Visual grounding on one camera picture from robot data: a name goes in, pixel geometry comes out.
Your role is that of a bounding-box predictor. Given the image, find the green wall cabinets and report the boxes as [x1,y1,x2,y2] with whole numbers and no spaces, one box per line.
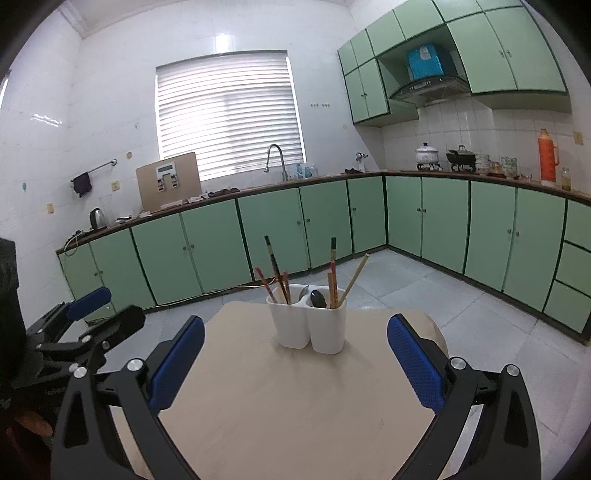
[337,0,570,127]

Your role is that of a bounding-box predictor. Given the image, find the person's left hand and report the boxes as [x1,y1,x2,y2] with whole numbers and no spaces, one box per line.
[14,412,52,435]

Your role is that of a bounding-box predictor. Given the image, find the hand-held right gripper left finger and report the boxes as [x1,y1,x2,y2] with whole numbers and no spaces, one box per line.
[50,316,206,480]

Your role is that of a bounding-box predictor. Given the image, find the dark brown chopstick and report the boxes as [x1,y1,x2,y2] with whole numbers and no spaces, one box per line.
[264,235,289,305]

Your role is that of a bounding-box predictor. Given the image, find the person's left forearm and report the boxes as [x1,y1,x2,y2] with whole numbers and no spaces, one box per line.
[0,408,54,480]

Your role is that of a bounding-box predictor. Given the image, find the black wok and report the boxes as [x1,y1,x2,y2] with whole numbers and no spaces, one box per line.
[445,145,476,167]

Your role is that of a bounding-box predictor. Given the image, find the white utensil holder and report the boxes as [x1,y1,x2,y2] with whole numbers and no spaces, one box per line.
[266,285,348,355]

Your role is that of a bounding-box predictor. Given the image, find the white cooking pot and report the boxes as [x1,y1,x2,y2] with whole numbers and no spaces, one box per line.
[414,143,439,166]

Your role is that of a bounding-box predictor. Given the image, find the dark purple towel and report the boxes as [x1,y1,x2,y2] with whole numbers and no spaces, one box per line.
[71,172,93,198]

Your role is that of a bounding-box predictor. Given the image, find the brown cardboard box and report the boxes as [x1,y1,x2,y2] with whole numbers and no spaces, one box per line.
[136,152,202,210]

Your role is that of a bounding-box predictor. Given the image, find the white power cable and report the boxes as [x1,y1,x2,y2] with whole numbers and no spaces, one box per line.
[64,229,93,256]

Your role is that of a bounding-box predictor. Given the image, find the steel range hood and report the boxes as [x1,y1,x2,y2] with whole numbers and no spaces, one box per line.
[389,76,471,104]

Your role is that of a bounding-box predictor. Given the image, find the light bamboo chopstick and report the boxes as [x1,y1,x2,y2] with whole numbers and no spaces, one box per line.
[337,253,370,308]

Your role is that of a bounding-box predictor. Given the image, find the red and bamboo chopstick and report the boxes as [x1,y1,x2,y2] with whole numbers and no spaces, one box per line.
[254,268,279,304]

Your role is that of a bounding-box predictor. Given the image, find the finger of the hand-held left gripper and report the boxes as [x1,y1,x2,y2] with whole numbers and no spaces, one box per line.
[34,304,147,371]
[25,286,113,345]

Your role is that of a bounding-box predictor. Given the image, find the green base cabinet run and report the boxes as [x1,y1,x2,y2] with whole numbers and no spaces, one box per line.
[385,172,591,344]
[56,174,389,311]

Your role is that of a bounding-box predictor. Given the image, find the gas stove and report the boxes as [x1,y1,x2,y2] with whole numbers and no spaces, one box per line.
[416,162,476,174]

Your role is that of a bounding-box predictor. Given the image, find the white window blind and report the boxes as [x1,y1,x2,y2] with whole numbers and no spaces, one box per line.
[156,51,306,182]

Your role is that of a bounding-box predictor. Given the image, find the chrome kitchen faucet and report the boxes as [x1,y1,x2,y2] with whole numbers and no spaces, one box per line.
[264,144,289,182]

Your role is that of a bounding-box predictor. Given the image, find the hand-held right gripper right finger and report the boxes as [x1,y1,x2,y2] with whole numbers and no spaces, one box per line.
[387,314,542,480]

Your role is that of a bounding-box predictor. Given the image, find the orange thermos flask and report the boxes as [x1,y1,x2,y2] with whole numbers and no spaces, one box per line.
[538,128,560,183]

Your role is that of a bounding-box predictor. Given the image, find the blue box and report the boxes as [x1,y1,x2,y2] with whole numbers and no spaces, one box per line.
[406,44,446,80]

